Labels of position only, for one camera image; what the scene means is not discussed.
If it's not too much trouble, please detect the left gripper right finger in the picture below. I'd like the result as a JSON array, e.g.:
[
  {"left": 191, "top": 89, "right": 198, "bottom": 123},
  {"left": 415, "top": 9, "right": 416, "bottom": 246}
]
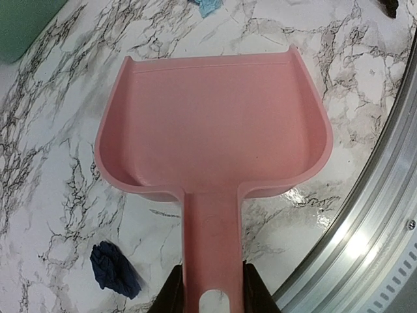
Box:
[{"left": 243, "top": 261, "right": 281, "bottom": 313}]

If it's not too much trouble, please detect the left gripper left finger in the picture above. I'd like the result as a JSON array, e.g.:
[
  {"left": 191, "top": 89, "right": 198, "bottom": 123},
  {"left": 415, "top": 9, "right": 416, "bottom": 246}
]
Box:
[{"left": 154, "top": 265, "right": 184, "bottom": 313}]

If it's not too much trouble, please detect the pink plastic dustpan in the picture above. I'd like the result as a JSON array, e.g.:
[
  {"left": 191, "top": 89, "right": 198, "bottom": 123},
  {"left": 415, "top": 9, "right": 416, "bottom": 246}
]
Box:
[{"left": 94, "top": 46, "right": 333, "bottom": 312}]

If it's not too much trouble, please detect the small dark blue scrap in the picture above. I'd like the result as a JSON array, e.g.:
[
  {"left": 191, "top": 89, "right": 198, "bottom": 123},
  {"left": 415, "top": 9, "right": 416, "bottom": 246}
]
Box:
[{"left": 90, "top": 241, "right": 141, "bottom": 299}]

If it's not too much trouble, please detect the light blue paper scrap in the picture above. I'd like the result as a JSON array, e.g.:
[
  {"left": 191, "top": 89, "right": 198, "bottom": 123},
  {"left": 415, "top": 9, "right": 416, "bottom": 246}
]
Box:
[{"left": 188, "top": 0, "right": 223, "bottom": 18}]

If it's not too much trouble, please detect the green plastic waste bin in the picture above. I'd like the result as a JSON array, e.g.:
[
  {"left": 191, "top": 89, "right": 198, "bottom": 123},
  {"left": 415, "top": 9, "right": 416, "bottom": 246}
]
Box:
[{"left": 1, "top": 0, "right": 66, "bottom": 64}]

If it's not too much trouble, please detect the black scrap lower piece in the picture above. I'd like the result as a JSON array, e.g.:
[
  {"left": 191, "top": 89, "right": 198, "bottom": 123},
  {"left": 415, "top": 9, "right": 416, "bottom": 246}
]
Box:
[{"left": 377, "top": 0, "right": 399, "bottom": 19}]

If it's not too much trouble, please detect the aluminium front rail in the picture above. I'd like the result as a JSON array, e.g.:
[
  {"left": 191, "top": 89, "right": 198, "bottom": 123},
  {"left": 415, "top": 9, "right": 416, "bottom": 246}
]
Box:
[{"left": 274, "top": 48, "right": 416, "bottom": 312}]

